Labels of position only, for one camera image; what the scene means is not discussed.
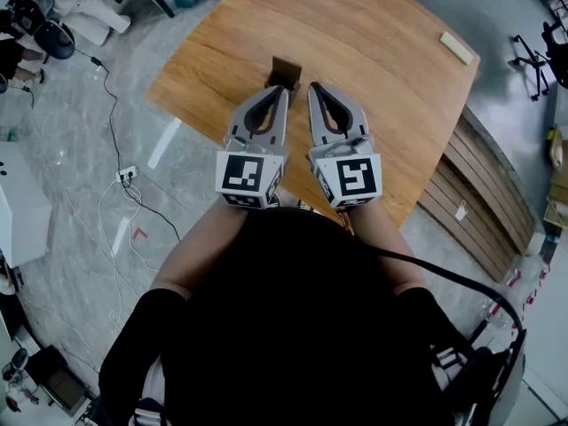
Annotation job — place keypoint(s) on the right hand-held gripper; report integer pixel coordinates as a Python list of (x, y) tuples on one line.
[(355, 175)]

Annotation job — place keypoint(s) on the person's right forearm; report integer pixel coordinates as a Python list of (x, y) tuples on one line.
[(386, 242)]

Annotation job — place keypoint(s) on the person's shoe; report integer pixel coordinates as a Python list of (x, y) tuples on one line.
[(275, 201), (307, 207)]

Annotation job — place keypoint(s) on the black mesh office chair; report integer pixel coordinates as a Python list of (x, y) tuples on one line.
[(552, 53)]

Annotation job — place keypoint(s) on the person's left shoe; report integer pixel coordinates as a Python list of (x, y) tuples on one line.
[(275, 201)]

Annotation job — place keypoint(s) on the white power strip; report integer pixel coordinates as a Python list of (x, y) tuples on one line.
[(127, 175)]

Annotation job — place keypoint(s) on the cream rectangular block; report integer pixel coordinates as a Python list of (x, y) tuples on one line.
[(457, 48)]

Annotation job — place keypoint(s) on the clear plastic bottle pack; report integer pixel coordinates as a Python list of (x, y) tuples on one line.
[(517, 282)]

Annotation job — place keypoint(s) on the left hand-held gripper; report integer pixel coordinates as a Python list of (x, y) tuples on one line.
[(242, 173)]

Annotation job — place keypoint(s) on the black round stool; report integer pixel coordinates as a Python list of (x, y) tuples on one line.
[(55, 42)]

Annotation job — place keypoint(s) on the white cabinet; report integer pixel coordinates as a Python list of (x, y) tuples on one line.
[(22, 204)]

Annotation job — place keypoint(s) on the white paper tag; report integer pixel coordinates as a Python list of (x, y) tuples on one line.
[(461, 213)]

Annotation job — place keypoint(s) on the wooden slatted panel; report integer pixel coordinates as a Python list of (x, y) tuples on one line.
[(479, 193)]

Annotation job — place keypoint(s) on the person's right shoe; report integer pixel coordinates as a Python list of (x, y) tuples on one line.
[(307, 207)]

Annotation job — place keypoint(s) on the person's left forearm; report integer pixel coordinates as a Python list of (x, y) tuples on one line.
[(202, 251)]

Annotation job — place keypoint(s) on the black power adapter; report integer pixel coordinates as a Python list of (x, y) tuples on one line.
[(96, 61)]

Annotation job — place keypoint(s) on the small dark brown box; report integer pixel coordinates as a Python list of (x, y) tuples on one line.
[(286, 71)]

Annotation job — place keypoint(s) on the cardboard box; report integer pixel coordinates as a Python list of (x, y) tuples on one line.
[(558, 171)]

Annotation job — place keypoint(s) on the grey and black bag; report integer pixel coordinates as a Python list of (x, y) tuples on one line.
[(510, 380)]

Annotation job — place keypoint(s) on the dark open box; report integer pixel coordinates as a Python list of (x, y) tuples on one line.
[(57, 380)]

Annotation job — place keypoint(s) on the person's black clothing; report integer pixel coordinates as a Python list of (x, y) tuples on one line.
[(284, 309)]

